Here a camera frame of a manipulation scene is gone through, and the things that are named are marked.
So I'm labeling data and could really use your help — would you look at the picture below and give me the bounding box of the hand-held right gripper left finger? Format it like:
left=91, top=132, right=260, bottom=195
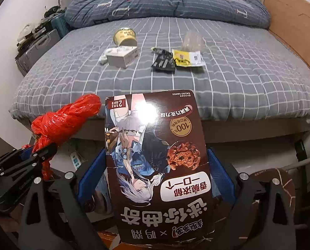
left=16, top=147, right=111, bottom=250

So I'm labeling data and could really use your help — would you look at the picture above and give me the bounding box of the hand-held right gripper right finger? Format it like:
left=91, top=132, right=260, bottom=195
left=208, top=147, right=295, bottom=250

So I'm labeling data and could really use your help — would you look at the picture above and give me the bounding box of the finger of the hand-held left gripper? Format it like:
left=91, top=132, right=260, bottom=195
left=0, top=147, right=34, bottom=172
left=0, top=143, right=58, bottom=180

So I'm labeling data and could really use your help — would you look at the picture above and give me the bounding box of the red plastic bag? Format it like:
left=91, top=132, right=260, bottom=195
left=23, top=94, right=102, bottom=180

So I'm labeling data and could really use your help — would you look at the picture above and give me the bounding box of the brown cookie box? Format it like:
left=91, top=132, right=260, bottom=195
left=104, top=91, right=213, bottom=245

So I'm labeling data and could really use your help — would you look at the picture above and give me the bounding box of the white earphone box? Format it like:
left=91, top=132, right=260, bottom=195
left=100, top=45, right=140, bottom=69

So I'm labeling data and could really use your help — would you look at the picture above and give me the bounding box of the yellow snack packet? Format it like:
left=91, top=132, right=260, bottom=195
left=172, top=49, right=204, bottom=68

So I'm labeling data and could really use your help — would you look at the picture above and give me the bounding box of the black wet wipe packet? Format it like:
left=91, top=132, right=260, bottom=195
left=151, top=47, right=177, bottom=73

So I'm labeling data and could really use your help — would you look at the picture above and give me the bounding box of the clear plastic cup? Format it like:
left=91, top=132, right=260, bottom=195
left=182, top=30, right=203, bottom=51

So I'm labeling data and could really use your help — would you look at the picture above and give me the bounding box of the white power strip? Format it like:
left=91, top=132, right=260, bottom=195
left=70, top=150, right=84, bottom=168

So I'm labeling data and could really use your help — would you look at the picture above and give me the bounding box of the grey suitcase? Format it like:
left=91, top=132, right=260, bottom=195
left=15, top=29, right=61, bottom=76

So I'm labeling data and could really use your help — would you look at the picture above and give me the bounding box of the teal suitcase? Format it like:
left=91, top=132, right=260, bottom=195
left=52, top=14, right=72, bottom=38

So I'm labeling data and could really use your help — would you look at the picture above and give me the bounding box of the yellow paper cup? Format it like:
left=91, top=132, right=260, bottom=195
left=113, top=29, right=138, bottom=47

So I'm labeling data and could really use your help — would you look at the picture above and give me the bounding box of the dark clutter pile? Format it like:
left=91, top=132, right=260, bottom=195
left=17, top=5, right=67, bottom=55

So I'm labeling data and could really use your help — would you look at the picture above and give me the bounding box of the wooden headboard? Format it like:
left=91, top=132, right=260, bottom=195
left=264, top=0, right=310, bottom=84

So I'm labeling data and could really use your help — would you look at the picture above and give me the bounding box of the blue striped duvet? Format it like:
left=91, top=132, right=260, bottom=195
left=64, top=0, right=271, bottom=29

